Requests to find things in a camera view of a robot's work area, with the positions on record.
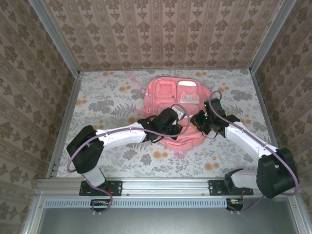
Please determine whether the right aluminium side rail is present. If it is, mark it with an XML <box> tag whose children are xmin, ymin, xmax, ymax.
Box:
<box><xmin>251</xmin><ymin>69</ymin><xmax>289</xmax><ymax>177</ymax></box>

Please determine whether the rear aluminium rail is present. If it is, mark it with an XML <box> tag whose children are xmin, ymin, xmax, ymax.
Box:
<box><xmin>79</xmin><ymin>67</ymin><xmax>252</xmax><ymax>73</ymax></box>

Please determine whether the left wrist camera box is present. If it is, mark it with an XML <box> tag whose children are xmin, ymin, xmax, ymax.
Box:
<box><xmin>173</xmin><ymin>108</ymin><xmax>186</xmax><ymax>120</ymax></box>

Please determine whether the aluminium cross rail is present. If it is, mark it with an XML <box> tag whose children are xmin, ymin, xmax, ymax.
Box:
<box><xmin>36</xmin><ymin>177</ymin><xmax>299</xmax><ymax>195</ymax></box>

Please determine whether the grey metal panel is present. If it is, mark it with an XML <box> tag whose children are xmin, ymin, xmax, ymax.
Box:
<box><xmin>21</xmin><ymin>197</ymin><xmax>312</xmax><ymax>234</ymax></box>

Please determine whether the pink student backpack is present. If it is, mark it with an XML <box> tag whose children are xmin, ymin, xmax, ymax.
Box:
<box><xmin>124</xmin><ymin>71</ymin><xmax>212</xmax><ymax>159</ymax></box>

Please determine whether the left aluminium frame post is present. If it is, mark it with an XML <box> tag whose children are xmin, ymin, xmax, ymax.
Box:
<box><xmin>28</xmin><ymin>0</ymin><xmax>81</xmax><ymax>76</ymax></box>

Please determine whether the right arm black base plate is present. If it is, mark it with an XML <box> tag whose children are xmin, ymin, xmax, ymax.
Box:
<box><xmin>208</xmin><ymin>179</ymin><xmax>254</xmax><ymax>196</ymax></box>

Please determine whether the right aluminium frame post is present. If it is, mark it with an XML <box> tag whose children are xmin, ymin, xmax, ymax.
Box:
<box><xmin>248</xmin><ymin>0</ymin><xmax>297</xmax><ymax>74</ymax></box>

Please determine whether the floral tablecloth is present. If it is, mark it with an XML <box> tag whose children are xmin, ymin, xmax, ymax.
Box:
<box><xmin>56</xmin><ymin>69</ymin><xmax>283</xmax><ymax>178</ymax></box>

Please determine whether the left aluminium side rail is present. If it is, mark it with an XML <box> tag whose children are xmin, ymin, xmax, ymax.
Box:
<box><xmin>46</xmin><ymin>72</ymin><xmax>83</xmax><ymax>178</ymax></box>

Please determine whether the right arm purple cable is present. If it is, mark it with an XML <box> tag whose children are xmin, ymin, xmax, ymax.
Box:
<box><xmin>208</xmin><ymin>90</ymin><xmax>300</xmax><ymax>215</ymax></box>

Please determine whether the aluminium frame post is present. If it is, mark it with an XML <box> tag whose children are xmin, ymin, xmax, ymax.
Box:
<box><xmin>248</xmin><ymin>0</ymin><xmax>297</xmax><ymax>74</ymax></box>
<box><xmin>28</xmin><ymin>0</ymin><xmax>81</xmax><ymax>76</ymax></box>

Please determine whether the grey slotted cable duct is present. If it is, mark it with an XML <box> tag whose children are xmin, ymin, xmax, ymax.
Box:
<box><xmin>45</xmin><ymin>197</ymin><xmax>297</xmax><ymax>208</ymax></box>

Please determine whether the aluminium side rail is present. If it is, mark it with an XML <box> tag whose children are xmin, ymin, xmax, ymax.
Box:
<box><xmin>46</xmin><ymin>72</ymin><xmax>83</xmax><ymax>178</ymax></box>
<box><xmin>251</xmin><ymin>69</ymin><xmax>289</xmax><ymax>177</ymax></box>

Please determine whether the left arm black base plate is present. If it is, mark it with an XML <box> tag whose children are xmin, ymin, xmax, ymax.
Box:
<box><xmin>79</xmin><ymin>180</ymin><xmax>122</xmax><ymax>196</ymax></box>

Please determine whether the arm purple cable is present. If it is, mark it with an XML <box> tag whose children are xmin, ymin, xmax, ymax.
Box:
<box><xmin>208</xmin><ymin>90</ymin><xmax>300</xmax><ymax>215</ymax></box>
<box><xmin>67</xmin><ymin>103</ymin><xmax>191</xmax><ymax>215</ymax></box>

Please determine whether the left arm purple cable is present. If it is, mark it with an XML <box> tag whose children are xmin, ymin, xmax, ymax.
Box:
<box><xmin>67</xmin><ymin>103</ymin><xmax>191</xmax><ymax>215</ymax></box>

